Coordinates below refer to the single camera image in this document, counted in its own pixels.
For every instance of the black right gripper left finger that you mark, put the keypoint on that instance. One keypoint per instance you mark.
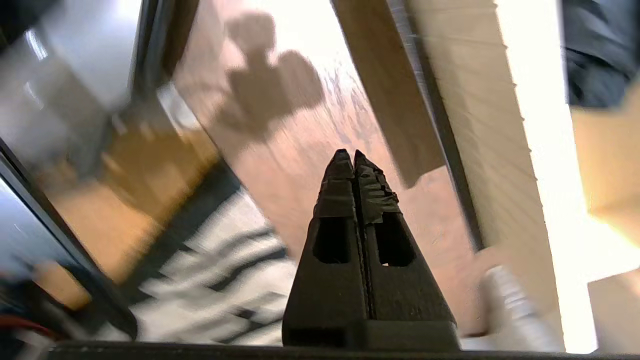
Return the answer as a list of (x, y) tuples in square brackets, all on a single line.
[(330, 280)]

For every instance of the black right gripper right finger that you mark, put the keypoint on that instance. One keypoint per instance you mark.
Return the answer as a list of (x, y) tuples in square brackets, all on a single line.
[(400, 295)]

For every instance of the cream ribbed drawer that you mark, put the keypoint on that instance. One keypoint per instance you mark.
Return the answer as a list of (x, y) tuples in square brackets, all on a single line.
[(480, 100)]

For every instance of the white ribbed cabinet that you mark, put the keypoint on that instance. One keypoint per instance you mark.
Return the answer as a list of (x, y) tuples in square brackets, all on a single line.
[(535, 150)]

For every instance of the black white striped rug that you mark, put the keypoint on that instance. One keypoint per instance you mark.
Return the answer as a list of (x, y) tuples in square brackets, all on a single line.
[(225, 280)]

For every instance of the black flat television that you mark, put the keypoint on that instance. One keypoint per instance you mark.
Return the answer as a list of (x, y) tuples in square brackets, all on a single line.
[(600, 50)]

